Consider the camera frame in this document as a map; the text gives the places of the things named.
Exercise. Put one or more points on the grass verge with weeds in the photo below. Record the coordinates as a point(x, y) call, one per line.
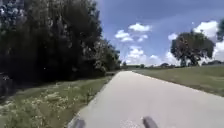
point(46, 103)

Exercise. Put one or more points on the broad dark tree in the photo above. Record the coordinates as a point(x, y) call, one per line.
point(180, 46)

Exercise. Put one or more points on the mown grass field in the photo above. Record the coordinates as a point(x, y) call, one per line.
point(193, 76)

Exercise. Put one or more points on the tall tree with spreading crown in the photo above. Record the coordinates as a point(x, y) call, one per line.
point(205, 46)

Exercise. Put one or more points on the dense wood of trees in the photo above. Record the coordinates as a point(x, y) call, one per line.
point(50, 43)

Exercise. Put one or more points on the distant row of trees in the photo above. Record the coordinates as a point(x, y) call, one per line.
point(150, 65)

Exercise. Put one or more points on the pale concrete path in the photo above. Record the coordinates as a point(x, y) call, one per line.
point(150, 100)

